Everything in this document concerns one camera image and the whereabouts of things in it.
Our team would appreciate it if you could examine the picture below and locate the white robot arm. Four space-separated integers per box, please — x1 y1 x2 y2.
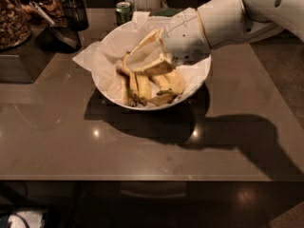
126 0 304 74

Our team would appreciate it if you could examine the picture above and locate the white paper liner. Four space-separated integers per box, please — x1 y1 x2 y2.
72 10 210 107

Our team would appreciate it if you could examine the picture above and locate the black scoop with tongs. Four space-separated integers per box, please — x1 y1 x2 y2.
29 1 82 53

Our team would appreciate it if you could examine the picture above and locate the white bowl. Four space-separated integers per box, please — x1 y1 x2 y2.
90 15 212 112

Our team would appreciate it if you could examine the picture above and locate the snack jar at back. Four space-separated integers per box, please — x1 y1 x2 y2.
22 0 64 22

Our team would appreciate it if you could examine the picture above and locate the green lid on table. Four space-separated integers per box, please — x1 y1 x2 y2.
155 9 178 17

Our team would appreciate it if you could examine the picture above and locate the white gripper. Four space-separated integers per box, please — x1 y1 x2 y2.
127 8 211 76

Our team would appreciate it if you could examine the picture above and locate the green soda can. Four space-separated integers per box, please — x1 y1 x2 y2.
115 2 132 26

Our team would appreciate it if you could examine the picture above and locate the glass jar of nuts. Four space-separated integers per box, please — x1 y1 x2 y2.
0 0 31 50

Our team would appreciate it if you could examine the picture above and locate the black mesh cup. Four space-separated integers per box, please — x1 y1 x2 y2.
63 0 88 31

